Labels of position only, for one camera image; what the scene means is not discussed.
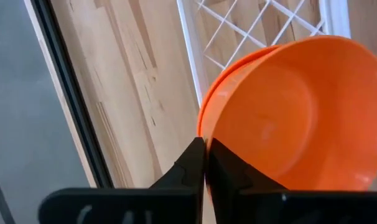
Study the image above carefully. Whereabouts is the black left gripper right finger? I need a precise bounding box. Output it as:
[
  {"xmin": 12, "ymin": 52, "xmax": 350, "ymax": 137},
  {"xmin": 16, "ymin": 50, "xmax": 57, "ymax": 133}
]
[{"xmin": 205, "ymin": 138, "xmax": 377, "ymax": 224}]

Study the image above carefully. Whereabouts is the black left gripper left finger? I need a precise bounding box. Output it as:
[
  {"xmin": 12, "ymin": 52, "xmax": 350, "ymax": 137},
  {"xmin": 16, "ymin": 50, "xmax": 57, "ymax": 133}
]
[{"xmin": 37, "ymin": 136, "xmax": 207, "ymax": 224}]

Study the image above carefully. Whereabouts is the white plastic grid rack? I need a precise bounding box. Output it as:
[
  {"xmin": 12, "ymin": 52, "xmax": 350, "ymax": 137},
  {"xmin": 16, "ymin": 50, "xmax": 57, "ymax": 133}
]
[{"xmin": 175, "ymin": 0, "xmax": 353, "ymax": 108}]

